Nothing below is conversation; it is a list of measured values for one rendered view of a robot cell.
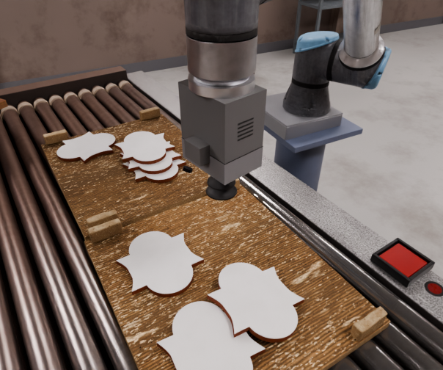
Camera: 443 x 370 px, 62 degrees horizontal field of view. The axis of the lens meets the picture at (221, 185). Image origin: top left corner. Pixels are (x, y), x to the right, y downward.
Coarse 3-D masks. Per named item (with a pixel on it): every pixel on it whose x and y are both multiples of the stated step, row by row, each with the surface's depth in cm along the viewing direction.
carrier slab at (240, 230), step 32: (160, 224) 72; (192, 224) 72; (224, 224) 72; (256, 224) 72; (96, 256) 66; (224, 256) 66; (256, 256) 66; (288, 256) 66; (128, 288) 60; (192, 288) 60; (288, 288) 60; (320, 288) 60; (352, 288) 60; (128, 320) 55; (160, 320) 55; (320, 320) 55; (352, 320) 55; (384, 320) 55; (160, 352) 51; (288, 352) 51; (320, 352) 51
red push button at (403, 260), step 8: (392, 248) 68; (400, 248) 68; (384, 256) 67; (392, 256) 67; (400, 256) 67; (408, 256) 67; (416, 256) 67; (392, 264) 65; (400, 264) 65; (408, 264) 65; (416, 264) 65; (424, 264) 65; (408, 272) 64
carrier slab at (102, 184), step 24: (144, 120) 109; (168, 120) 109; (72, 168) 88; (96, 168) 88; (120, 168) 88; (192, 168) 88; (72, 192) 81; (96, 192) 81; (120, 192) 81; (144, 192) 81; (168, 192) 81; (192, 192) 81; (120, 216) 74; (144, 216) 75
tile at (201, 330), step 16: (192, 304) 56; (208, 304) 56; (176, 320) 54; (192, 320) 54; (208, 320) 54; (224, 320) 54; (176, 336) 52; (192, 336) 52; (208, 336) 52; (224, 336) 52; (240, 336) 52; (176, 352) 50; (192, 352) 50; (208, 352) 50; (224, 352) 50; (240, 352) 50; (256, 352) 50; (176, 368) 49; (192, 368) 49; (208, 368) 49; (224, 368) 49; (240, 368) 49
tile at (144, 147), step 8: (128, 136) 95; (136, 136) 95; (144, 136) 95; (152, 136) 95; (160, 136) 95; (120, 144) 92; (128, 144) 92; (136, 144) 92; (144, 144) 92; (152, 144) 92; (160, 144) 92; (168, 144) 92; (128, 152) 88; (136, 152) 88; (144, 152) 88; (152, 152) 88; (160, 152) 88; (128, 160) 87; (136, 160) 86; (144, 160) 86; (152, 160) 86; (160, 160) 87
